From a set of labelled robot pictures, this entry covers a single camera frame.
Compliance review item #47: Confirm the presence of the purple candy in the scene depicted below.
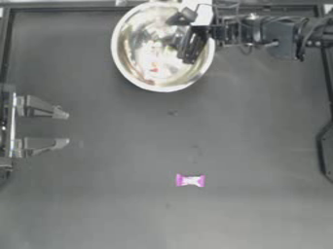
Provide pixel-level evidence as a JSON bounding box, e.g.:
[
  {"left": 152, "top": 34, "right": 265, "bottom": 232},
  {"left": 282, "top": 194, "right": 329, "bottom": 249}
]
[{"left": 174, "top": 172, "right": 207, "bottom": 189}]

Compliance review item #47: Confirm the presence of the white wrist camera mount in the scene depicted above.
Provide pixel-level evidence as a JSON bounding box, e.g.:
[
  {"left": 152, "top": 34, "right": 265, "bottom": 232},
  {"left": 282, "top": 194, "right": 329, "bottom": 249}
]
[{"left": 180, "top": 0, "right": 214, "bottom": 27}]

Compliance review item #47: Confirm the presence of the black table frame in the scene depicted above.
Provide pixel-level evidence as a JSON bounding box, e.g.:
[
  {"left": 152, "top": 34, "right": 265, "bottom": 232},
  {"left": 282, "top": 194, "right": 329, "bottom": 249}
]
[{"left": 0, "top": 0, "right": 333, "bottom": 125}]

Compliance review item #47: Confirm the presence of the steel bowl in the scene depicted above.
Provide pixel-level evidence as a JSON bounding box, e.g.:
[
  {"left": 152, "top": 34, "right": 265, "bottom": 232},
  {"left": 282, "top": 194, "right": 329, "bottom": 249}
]
[{"left": 111, "top": 0, "right": 216, "bottom": 93}]

